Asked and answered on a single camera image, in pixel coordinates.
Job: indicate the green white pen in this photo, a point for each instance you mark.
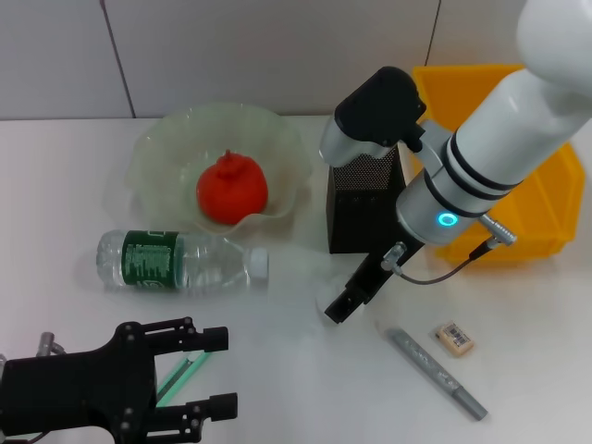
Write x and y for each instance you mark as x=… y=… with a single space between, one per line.
x=178 y=377

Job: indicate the beige eraser with barcode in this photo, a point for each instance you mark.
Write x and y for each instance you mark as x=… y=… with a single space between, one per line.
x=455 y=340

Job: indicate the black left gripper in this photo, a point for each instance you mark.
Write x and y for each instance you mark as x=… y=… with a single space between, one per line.
x=78 y=388

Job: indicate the white paper ball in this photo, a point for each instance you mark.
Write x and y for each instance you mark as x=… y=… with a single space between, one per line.
x=324 y=293

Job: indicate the orange fruit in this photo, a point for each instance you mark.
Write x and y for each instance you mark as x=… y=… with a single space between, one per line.
x=231 y=189

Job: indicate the black mesh pen holder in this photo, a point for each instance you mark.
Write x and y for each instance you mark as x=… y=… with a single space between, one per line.
x=351 y=222

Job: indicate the clear green-label water bottle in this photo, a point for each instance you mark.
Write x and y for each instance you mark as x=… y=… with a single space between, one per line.
x=148 y=261

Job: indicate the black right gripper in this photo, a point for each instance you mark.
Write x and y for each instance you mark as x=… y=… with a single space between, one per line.
x=379 y=273

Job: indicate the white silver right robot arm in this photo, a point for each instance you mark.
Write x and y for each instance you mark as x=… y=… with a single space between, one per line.
x=499 y=143

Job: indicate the grey marker pen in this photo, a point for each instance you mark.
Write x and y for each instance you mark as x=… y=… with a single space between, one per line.
x=430 y=370

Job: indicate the yellow plastic bin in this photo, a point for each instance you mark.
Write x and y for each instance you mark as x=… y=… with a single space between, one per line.
x=546 y=222

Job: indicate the green glass fruit plate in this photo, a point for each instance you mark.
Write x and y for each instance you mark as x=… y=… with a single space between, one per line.
x=157 y=171

